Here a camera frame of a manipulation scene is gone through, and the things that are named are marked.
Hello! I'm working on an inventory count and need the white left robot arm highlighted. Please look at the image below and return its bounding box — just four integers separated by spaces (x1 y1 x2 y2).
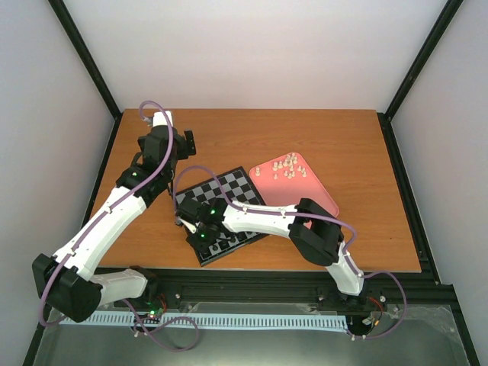
32 113 196 323

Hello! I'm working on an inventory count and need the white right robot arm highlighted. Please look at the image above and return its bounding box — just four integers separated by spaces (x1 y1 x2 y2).
175 198 364 296

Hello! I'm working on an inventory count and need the black and grey chessboard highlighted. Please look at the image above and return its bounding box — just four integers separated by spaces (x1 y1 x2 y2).
175 166 267 267

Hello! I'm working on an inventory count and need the pink plastic tray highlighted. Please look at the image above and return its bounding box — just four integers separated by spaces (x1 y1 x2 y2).
249 152 339 218

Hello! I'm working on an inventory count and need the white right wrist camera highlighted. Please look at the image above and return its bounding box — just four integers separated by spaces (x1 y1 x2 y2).
175 217 197 233

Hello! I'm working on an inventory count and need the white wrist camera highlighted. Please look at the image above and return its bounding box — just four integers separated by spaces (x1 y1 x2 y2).
152 111 173 127
175 217 197 233

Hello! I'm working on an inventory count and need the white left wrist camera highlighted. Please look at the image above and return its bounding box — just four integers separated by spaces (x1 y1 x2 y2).
152 111 173 127

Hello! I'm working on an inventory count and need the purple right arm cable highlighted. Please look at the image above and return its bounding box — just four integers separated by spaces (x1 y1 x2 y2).
173 165 408 341

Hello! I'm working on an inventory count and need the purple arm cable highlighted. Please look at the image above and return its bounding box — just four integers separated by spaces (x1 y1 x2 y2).
173 165 408 341
38 101 201 350

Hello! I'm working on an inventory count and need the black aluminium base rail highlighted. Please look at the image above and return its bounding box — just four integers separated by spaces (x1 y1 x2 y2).
114 268 458 316

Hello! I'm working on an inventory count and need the light blue slotted cable duct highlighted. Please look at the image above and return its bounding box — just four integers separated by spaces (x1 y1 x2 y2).
80 311 348 332

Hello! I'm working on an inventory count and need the black left frame post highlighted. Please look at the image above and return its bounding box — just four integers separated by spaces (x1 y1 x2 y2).
47 0 122 120

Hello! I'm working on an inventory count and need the black frame post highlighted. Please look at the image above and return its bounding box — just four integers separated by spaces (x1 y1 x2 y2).
384 0 464 124
47 0 122 120

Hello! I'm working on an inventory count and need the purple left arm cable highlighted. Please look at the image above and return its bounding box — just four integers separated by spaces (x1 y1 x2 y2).
38 101 201 350

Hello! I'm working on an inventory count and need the black right frame post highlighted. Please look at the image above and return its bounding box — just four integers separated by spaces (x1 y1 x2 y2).
384 0 464 124

